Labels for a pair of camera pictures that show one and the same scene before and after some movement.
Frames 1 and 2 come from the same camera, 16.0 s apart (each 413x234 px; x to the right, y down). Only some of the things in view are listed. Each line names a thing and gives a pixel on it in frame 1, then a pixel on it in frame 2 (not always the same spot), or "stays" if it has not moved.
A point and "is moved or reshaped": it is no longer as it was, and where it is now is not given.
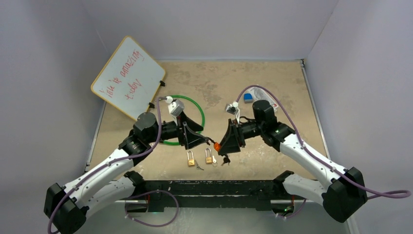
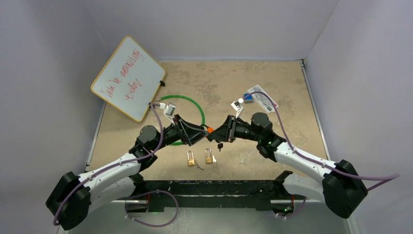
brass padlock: x=191 y=162 stays
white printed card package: x=260 y=94 stays
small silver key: x=198 y=167 stays
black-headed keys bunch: x=226 y=160 is moved or reshaped
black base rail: x=257 y=194 stays
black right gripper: x=234 y=139 → x=224 y=133
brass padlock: x=209 y=160 stays
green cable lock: x=204 y=122 stays
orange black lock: x=216 y=146 → x=210 y=129
